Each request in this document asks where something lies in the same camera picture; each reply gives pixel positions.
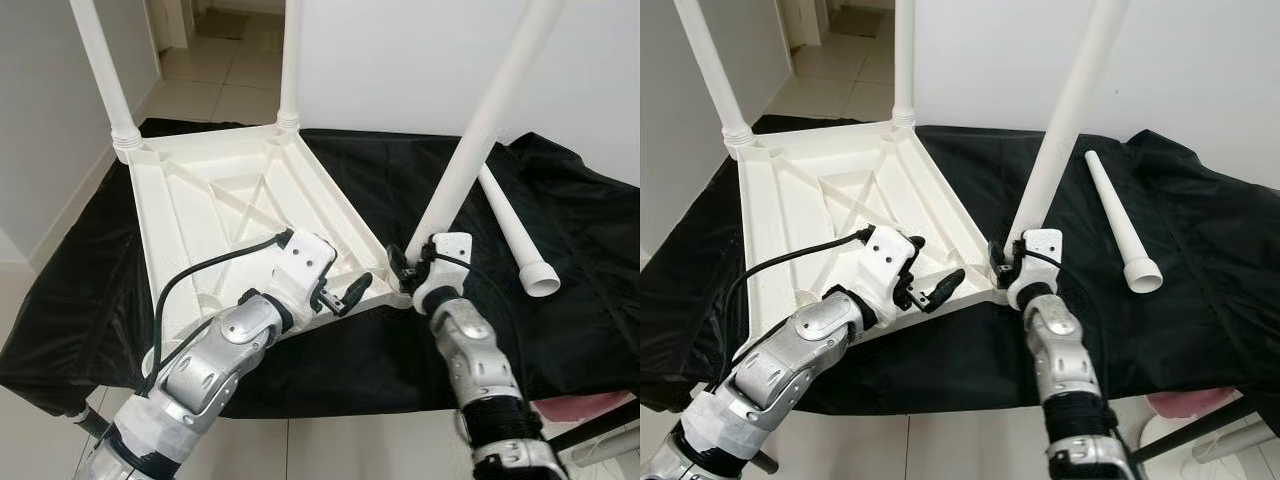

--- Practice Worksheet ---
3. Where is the black shiny table cloth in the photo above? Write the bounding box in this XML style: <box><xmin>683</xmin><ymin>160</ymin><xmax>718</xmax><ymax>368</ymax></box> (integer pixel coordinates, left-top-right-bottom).
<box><xmin>640</xmin><ymin>112</ymin><xmax>1280</xmax><ymax>415</ymax></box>
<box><xmin>0</xmin><ymin>118</ymin><xmax>641</xmax><ymax>419</ymax></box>

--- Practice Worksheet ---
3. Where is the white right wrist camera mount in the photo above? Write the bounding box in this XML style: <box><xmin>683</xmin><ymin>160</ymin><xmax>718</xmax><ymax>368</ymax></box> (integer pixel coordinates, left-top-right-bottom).
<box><xmin>412</xmin><ymin>231</ymin><xmax>474</xmax><ymax>313</ymax></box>
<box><xmin>1005</xmin><ymin>228</ymin><xmax>1065</xmax><ymax>311</ymax></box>

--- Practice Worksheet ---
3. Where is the pink cloth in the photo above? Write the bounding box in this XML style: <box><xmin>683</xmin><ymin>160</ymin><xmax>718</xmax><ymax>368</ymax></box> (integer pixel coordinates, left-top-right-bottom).
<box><xmin>1145</xmin><ymin>389</ymin><xmax>1239</xmax><ymax>419</ymax></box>
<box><xmin>530</xmin><ymin>392</ymin><xmax>629</xmax><ymax>423</ymax></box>

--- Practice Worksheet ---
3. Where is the white plastic children table top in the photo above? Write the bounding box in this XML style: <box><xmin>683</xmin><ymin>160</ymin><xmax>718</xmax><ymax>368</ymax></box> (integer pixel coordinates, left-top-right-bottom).
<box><xmin>125</xmin><ymin>122</ymin><xmax>413</xmax><ymax>351</ymax></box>
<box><xmin>735</xmin><ymin>118</ymin><xmax>1009</xmax><ymax>351</ymax></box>

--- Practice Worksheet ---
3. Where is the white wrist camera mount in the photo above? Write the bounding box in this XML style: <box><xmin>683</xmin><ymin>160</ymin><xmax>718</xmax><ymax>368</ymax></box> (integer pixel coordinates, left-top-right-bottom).
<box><xmin>1005</xmin><ymin>228</ymin><xmax>1065</xmax><ymax>311</ymax></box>
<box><xmin>412</xmin><ymin>231</ymin><xmax>474</xmax><ymax>313</ymax></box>
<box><xmin>857</xmin><ymin>227</ymin><xmax>919</xmax><ymax>311</ymax></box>
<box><xmin>272</xmin><ymin>229</ymin><xmax>338</xmax><ymax>313</ymax></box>

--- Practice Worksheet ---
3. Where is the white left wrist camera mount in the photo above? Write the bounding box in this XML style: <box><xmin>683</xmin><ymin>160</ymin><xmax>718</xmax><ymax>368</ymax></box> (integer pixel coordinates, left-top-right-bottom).
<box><xmin>272</xmin><ymin>229</ymin><xmax>338</xmax><ymax>313</ymax></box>
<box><xmin>857</xmin><ymin>227</ymin><xmax>919</xmax><ymax>311</ymax></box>

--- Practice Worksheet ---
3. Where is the white plastic table leg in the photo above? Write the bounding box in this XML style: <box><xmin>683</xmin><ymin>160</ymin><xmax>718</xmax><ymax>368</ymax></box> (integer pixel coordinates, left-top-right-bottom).
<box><xmin>279</xmin><ymin>0</ymin><xmax>306</xmax><ymax>133</ymax></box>
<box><xmin>892</xmin><ymin>0</ymin><xmax>918</xmax><ymax>129</ymax></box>
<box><xmin>68</xmin><ymin>0</ymin><xmax>145</xmax><ymax>164</ymax></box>
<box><xmin>478</xmin><ymin>163</ymin><xmax>563</xmax><ymax>298</ymax></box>
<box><xmin>1005</xmin><ymin>0</ymin><xmax>1131</xmax><ymax>257</ymax></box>
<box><xmin>403</xmin><ymin>0</ymin><xmax>568</xmax><ymax>269</ymax></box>
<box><xmin>672</xmin><ymin>0</ymin><xmax>754</xmax><ymax>161</ymax></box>
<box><xmin>1084</xmin><ymin>149</ymin><xmax>1165</xmax><ymax>294</ymax></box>

